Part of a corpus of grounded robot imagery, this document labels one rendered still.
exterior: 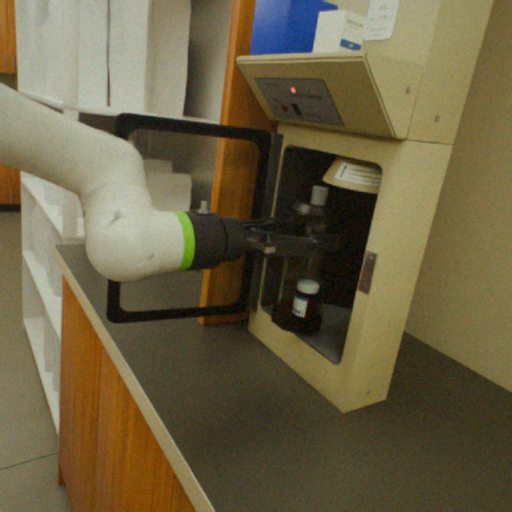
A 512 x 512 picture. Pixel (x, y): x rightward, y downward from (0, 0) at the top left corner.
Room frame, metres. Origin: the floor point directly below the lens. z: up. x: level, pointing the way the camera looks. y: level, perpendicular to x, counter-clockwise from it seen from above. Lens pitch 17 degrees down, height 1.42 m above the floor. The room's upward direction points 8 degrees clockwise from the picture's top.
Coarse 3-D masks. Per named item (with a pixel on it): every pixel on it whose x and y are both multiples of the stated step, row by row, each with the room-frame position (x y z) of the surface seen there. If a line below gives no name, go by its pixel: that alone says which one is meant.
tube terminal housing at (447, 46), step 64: (448, 0) 0.69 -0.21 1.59; (448, 64) 0.71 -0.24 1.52; (320, 128) 0.84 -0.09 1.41; (448, 128) 0.73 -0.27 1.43; (384, 192) 0.70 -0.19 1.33; (384, 256) 0.69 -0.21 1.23; (256, 320) 0.92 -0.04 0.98; (384, 320) 0.71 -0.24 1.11; (320, 384) 0.73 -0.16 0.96; (384, 384) 0.73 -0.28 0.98
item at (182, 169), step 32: (160, 160) 0.82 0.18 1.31; (192, 160) 0.85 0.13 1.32; (224, 160) 0.88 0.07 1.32; (256, 160) 0.91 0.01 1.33; (160, 192) 0.82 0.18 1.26; (192, 192) 0.85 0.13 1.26; (224, 192) 0.88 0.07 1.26; (128, 288) 0.80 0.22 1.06; (160, 288) 0.83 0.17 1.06; (192, 288) 0.86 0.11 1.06; (224, 288) 0.90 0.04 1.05
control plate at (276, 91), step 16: (256, 80) 0.86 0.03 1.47; (272, 80) 0.82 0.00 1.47; (288, 80) 0.78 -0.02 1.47; (304, 80) 0.74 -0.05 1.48; (320, 80) 0.71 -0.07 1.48; (272, 96) 0.85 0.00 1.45; (288, 96) 0.81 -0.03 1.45; (304, 96) 0.77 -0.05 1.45; (320, 96) 0.74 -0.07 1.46; (272, 112) 0.89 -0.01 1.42; (288, 112) 0.85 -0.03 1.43; (304, 112) 0.81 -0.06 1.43; (320, 112) 0.77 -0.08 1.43; (336, 112) 0.73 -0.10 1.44
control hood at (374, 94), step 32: (256, 64) 0.83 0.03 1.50; (288, 64) 0.75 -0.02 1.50; (320, 64) 0.69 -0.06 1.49; (352, 64) 0.64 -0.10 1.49; (384, 64) 0.64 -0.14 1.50; (416, 64) 0.67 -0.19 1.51; (256, 96) 0.90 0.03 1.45; (352, 96) 0.68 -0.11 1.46; (384, 96) 0.64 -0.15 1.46; (352, 128) 0.73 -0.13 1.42; (384, 128) 0.67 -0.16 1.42
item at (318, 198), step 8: (320, 192) 0.80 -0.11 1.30; (304, 200) 0.83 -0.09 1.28; (312, 200) 0.81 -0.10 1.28; (320, 200) 0.80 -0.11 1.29; (296, 208) 0.79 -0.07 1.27; (304, 208) 0.78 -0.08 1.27; (312, 208) 0.78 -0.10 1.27; (320, 208) 0.78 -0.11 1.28; (328, 208) 0.78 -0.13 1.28; (336, 208) 0.79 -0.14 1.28; (320, 216) 0.77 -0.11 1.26; (328, 216) 0.77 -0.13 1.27; (336, 216) 0.78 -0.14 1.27
